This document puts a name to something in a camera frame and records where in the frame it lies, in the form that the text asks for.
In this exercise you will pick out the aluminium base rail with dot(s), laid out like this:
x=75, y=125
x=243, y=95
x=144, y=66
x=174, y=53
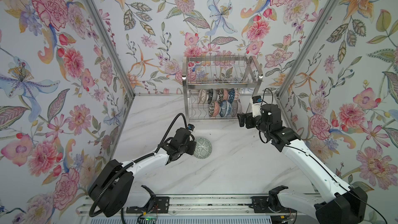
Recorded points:
x=221, y=205

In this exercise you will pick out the aluminium corner post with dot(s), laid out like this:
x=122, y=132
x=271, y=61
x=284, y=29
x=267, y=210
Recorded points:
x=107, y=41
x=313, y=35

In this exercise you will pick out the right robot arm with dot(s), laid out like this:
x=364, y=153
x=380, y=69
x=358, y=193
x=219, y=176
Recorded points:
x=339, y=203

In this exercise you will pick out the blue triangle pattern bowl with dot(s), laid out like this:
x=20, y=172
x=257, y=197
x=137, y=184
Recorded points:
x=231, y=95

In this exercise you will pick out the light blue floral bowl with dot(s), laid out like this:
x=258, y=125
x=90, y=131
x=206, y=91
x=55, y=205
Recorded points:
x=225, y=109

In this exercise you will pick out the dark navy petal bowl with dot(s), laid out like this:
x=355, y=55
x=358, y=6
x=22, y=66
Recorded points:
x=210, y=95

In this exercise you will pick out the white lattice bowl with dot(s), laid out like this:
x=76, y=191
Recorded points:
x=203, y=96

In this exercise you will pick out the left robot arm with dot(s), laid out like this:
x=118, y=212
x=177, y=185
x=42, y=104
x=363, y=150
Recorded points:
x=113, y=190

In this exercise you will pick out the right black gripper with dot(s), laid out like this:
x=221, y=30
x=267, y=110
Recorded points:
x=249, y=118

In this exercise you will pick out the right aluminium corner post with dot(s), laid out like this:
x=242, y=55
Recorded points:
x=313, y=35

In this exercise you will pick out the pale green pattern bowl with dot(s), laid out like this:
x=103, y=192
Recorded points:
x=203, y=148

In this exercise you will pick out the steel two-tier dish rack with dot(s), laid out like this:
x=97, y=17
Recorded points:
x=243, y=73

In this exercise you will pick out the purple striped bowl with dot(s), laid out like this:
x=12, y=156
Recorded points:
x=236, y=108

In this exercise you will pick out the left aluminium corner post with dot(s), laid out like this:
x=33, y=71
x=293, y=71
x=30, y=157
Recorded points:
x=107, y=41

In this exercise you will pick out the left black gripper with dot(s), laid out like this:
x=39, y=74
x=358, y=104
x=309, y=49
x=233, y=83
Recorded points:
x=193, y=144

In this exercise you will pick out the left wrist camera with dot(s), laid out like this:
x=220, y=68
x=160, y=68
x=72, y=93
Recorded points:
x=191, y=127

